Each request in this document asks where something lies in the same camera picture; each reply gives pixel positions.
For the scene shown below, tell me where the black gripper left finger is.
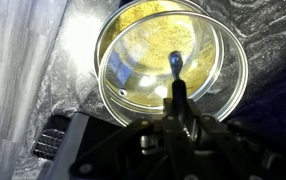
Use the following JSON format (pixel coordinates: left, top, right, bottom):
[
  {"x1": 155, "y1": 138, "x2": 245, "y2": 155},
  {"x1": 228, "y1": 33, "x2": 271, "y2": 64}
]
[{"x1": 70, "y1": 79, "x2": 184, "y2": 180}]

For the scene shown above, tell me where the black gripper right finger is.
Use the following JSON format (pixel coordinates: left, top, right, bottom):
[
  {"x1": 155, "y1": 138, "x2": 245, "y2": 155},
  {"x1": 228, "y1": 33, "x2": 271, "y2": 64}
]
[{"x1": 180, "y1": 79, "x2": 286, "y2": 180}]

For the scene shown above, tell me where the round glass pot lid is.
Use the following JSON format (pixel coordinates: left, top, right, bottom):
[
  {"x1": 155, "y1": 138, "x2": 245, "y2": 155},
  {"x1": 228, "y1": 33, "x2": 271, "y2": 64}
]
[{"x1": 97, "y1": 9, "x2": 250, "y2": 128}]

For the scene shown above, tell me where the stainless steel pot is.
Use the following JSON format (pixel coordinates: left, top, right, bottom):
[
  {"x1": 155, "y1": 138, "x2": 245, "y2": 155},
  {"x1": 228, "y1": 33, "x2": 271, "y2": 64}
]
[{"x1": 93, "y1": 0, "x2": 226, "y2": 113}]

